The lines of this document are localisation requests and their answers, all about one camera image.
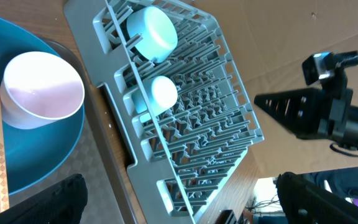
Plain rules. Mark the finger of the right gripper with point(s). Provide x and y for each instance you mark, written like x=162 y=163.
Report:
x=298 y=111

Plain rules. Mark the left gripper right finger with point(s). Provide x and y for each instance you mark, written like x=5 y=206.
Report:
x=306 y=203

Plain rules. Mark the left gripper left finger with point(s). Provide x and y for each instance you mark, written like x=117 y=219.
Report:
x=61 y=203

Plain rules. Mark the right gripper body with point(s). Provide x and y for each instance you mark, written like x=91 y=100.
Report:
x=342 y=122

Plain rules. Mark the pink cup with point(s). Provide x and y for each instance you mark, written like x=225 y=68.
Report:
x=39 y=88

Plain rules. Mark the light blue cup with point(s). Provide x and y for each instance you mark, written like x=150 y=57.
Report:
x=161 y=92

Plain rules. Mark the light blue rice bowl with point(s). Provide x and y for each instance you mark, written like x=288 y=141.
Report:
x=159 y=36

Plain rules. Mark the grey dishwasher rack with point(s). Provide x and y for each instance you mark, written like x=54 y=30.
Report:
x=184 y=156

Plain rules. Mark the brown serving tray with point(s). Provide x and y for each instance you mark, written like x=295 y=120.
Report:
x=110 y=199

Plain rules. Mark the dark blue plate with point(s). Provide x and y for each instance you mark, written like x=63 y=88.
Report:
x=32 y=154

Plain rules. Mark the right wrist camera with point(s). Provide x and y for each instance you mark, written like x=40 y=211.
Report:
x=321 y=67

